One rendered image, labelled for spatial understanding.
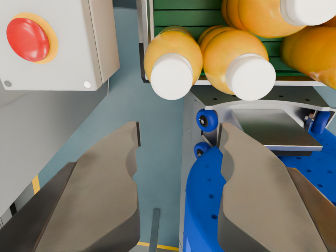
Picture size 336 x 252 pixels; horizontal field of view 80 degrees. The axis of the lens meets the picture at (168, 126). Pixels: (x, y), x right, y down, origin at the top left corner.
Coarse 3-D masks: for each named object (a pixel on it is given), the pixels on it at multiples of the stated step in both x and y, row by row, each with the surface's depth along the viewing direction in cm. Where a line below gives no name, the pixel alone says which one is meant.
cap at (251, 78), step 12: (240, 60) 19; (252, 60) 17; (264, 60) 17; (240, 72) 18; (252, 72) 18; (264, 72) 18; (240, 84) 18; (252, 84) 18; (264, 84) 18; (240, 96) 19; (252, 96) 19
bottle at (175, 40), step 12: (156, 36) 23; (168, 36) 22; (180, 36) 22; (192, 36) 28; (156, 48) 21; (168, 48) 20; (180, 48) 20; (192, 48) 21; (144, 60) 23; (156, 60) 20; (192, 60) 21; (192, 72) 20; (192, 84) 23
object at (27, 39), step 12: (12, 24) 17; (24, 24) 17; (36, 24) 17; (12, 36) 18; (24, 36) 17; (36, 36) 17; (12, 48) 18; (24, 48) 18; (36, 48) 18; (48, 48) 18; (36, 60) 19
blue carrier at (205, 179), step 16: (208, 160) 34; (288, 160) 33; (304, 160) 33; (320, 160) 33; (192, 176) 30; (208, 176) 30; (320, 176) 30; (192, 192) 28; (208, 192) 28; (192, 208) 26; (208, 208) 25; (192, 224) 25; (208, 224) 23; (192, 240) 26; (208, 240) 22
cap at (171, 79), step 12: (168, 60) 18; (180, 60) 18; (156, 72) 18; (168, 72) 18; (180, 72) 18; (156, 84) 19; (168, 84) 19; (180, 84) 19; (168, 96) 19; (180, 96) 19
